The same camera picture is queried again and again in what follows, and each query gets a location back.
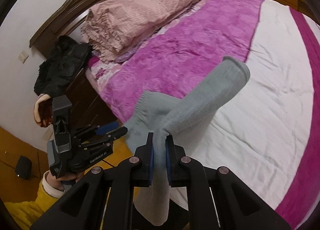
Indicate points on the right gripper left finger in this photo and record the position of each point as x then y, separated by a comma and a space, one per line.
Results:
102, 199

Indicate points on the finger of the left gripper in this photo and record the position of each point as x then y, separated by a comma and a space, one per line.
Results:
116, 134
103, 130

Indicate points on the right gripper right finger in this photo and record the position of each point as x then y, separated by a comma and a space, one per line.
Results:
217, 198

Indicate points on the grey sweat pants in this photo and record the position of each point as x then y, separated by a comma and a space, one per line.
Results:
165, 115

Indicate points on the yellow sleeved left forearm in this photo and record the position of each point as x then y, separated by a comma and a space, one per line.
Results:
28, 212

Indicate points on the operator left hand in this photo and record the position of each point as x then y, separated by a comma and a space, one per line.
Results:
65, 176

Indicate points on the dark wooden nightstand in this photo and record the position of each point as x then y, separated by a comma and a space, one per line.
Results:
88, 108

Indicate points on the black adapter on floor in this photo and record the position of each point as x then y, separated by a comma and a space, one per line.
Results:
23, 168

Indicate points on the purple white bedspread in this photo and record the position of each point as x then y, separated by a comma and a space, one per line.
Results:
268, 134

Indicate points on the black jacket on nightstand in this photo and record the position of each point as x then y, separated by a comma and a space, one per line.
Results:
65, 62

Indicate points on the pink checked quilt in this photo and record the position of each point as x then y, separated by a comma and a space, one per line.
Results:
113, 27

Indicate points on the wall light switch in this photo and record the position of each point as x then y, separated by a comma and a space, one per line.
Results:
23, 56

